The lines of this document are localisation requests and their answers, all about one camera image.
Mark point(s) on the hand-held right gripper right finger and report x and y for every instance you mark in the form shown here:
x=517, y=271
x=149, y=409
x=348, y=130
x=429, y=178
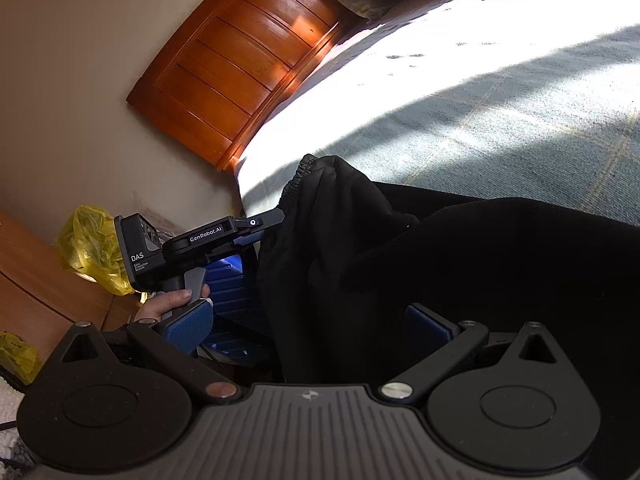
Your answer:
x=430, y=325

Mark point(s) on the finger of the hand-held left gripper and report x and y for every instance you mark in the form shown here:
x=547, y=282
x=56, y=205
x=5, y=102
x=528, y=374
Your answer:
x=262, y=222

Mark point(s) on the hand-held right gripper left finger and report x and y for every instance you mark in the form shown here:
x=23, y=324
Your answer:
x=187, y=327

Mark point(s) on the person's left hand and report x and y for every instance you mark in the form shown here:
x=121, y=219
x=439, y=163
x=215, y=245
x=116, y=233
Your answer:
x=167, y=301

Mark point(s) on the blue suitcase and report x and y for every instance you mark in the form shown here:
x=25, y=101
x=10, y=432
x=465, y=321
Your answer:
x=235, y=300

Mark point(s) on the large yellow plastic bag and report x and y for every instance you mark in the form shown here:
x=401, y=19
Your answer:
x=90, y=245

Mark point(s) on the wooden nightstand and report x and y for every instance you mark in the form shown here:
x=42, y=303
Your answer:
x=40, y=290

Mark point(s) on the wooden headboard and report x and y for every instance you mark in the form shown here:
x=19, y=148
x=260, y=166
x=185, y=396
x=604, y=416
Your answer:
x=235, y=65

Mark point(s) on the small yellow plastic bag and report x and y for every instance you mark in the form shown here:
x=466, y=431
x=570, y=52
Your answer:
x=17, y=357

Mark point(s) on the person's grey fleece jacket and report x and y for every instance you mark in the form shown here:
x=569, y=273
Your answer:
x=10, y=400

